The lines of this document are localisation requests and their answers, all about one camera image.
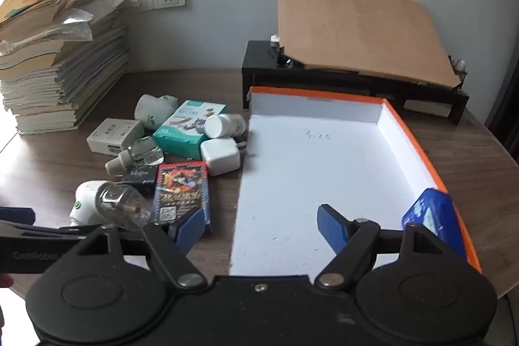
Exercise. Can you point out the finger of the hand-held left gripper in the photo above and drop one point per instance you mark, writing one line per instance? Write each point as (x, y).
(16, 215)
(40, 232)

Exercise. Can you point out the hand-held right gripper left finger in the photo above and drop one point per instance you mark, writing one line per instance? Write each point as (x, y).
(189, 227)

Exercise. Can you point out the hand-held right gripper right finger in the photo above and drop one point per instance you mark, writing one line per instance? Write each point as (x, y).
(330, 224)

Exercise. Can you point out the red card pack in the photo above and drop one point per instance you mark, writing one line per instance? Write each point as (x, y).
(180, 188)

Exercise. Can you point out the white mosquito repellent heater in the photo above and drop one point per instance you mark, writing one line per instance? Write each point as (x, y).
(87, 200)
(152, 111)

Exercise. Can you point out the orange and white box lid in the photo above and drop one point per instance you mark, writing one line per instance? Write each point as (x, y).
(304, 167)

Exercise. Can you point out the white cube charger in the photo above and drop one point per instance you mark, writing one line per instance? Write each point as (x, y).
(219, 157)

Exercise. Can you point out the clear bottle with white cap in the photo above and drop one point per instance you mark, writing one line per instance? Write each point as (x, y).
(142, 151)

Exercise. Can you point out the blue tissue pack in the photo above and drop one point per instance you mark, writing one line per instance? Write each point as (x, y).
(434, 212)

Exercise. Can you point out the white pill bottle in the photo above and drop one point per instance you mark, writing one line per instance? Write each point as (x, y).
(221, 126)

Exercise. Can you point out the small white box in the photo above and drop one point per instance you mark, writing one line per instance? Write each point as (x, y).
(113, 135)

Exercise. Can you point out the person's left hand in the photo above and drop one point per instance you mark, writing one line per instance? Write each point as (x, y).
(5, 281)

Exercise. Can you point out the small black box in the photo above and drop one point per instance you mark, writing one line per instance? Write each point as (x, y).
(140, 175)

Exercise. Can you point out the green bandage box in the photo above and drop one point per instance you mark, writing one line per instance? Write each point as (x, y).
(182, 135)

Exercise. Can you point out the stack of books and papers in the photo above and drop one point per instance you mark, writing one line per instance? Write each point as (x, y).
(61, 78)

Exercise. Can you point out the silver metal knob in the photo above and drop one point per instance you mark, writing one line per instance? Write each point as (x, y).
(288, 64)

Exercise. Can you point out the black monitor stand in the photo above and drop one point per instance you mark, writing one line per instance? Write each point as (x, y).
(261, 60)

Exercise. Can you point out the small white device on stand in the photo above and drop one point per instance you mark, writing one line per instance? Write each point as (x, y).
(275, 44)

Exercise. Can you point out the light brown board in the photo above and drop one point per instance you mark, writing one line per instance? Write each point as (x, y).
(357, 25)

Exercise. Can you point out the dark curtain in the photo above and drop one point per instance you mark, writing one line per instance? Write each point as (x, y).
(505, 98)

